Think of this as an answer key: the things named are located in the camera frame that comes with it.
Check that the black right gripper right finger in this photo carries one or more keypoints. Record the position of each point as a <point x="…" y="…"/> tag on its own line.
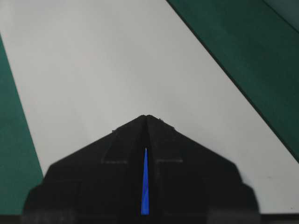
<point x="191" y="184"/>

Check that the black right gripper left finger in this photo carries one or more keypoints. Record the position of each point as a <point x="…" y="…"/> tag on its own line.
<point x="98" y="184"/>

